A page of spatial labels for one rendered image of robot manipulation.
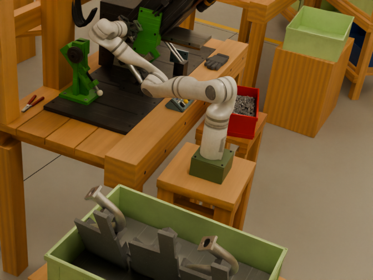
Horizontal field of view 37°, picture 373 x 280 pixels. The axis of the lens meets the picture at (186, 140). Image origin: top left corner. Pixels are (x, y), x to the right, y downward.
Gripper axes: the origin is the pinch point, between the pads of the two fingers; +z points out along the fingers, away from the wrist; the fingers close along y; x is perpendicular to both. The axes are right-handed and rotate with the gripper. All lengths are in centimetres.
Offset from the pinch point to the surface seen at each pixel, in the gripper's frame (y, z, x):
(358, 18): -43, 264, -71
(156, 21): -2.6, 3.8, -10.0
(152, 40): -8.8, 3.8, -3.6
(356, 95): -101, 271, -37
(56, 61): 4.2, -16.8, 34.3
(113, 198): -61, -77, 5
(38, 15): 23.7, -23.7, 26.3
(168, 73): -22.7, 29.9, 8.3
